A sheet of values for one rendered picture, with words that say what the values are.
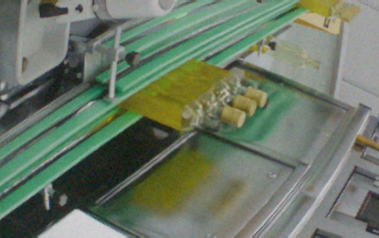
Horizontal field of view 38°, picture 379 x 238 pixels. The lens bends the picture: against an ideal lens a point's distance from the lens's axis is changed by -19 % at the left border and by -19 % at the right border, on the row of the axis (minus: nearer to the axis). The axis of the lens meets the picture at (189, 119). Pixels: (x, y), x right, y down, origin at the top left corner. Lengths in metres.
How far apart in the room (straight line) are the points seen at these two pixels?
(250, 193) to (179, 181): 0.16
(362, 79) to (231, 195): 6.28
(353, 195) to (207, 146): 0.41
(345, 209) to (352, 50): 6.10
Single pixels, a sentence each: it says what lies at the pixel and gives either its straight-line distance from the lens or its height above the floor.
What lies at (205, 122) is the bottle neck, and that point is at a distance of 1.35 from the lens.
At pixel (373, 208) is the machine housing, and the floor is 1.55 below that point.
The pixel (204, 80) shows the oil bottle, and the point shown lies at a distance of 1.47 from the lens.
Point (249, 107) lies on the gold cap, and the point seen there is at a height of 1.16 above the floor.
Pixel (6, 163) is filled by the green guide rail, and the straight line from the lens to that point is 1.12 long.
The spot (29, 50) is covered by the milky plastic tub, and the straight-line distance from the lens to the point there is 1.32.
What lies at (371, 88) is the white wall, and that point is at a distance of 7.59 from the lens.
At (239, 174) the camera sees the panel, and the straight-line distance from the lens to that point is 1.45.
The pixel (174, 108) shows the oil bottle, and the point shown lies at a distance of 1.36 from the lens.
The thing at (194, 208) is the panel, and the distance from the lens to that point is 1.33.
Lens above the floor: 1.62
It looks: 23 degrees down
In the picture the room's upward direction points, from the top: 111 degrees clockwise
